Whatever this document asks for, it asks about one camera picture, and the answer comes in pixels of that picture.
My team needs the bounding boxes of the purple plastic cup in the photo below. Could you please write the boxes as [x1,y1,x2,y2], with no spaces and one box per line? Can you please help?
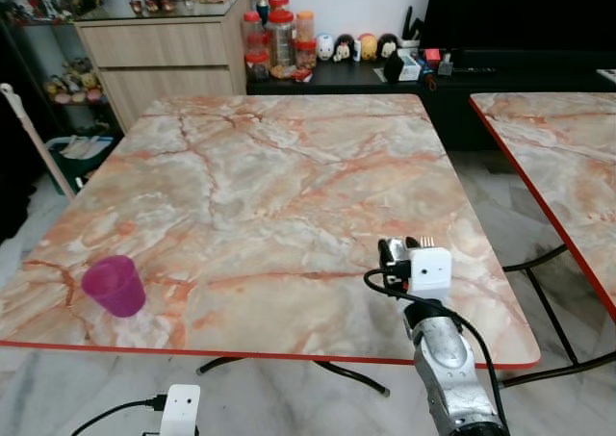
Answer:
[81,255,147,319]

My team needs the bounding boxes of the small white box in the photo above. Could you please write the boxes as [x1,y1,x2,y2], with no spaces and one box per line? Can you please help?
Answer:
[399,54,425,82]

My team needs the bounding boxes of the yellow round figurine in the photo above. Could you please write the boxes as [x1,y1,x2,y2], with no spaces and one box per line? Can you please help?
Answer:
[358,34,378,63]

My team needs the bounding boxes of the black round figurine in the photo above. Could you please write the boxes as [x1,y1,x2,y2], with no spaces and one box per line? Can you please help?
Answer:
[377,34,401,60]
[334,35,358,64]

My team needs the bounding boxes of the white round figurine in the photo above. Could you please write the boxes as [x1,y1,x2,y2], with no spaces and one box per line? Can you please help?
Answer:
[317,34,336,63]

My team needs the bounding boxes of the clear jar orange lid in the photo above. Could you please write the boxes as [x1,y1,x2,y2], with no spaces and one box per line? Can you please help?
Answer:
[295,11,318,70]

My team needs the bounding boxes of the large clear jar red lid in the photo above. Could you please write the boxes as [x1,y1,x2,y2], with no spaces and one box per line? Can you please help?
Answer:
[267,9,296,73]

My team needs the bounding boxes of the slim clear jar red lid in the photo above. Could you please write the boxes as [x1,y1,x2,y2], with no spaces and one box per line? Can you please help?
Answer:
[242,12,270,80]

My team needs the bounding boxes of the black flat screen television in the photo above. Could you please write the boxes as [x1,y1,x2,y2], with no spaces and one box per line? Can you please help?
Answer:
[422,0,616,55]

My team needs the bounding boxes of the light wooden drawer cabinet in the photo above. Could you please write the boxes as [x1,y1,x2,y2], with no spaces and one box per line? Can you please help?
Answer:
[75,0,253,132]

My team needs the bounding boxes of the teal plastic basket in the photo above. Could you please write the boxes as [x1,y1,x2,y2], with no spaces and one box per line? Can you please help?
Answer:
[46,135,117,195]

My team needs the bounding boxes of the glass display shelf with toys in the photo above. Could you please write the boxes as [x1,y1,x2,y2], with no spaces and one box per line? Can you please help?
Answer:
[0,0,127,141]

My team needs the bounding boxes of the pale wooden stick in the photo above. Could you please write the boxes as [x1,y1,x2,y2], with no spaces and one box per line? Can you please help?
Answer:
[0,83,77,202]

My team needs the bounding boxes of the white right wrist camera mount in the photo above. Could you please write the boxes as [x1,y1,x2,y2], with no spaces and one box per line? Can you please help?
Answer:
[409,247,454,303]

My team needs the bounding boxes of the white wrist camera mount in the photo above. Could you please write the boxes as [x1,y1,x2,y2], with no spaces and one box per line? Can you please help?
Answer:
[159,385,202,436]
[409,247,454,303]

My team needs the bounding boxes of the black crossed table frame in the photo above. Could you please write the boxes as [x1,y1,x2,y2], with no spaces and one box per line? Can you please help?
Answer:
[499,244,616,390]

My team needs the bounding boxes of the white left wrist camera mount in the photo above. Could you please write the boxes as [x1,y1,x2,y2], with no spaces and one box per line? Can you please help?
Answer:
[159,385,202,436]

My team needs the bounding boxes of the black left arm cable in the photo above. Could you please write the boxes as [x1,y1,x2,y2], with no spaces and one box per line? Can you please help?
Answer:
[70,395,170,436]

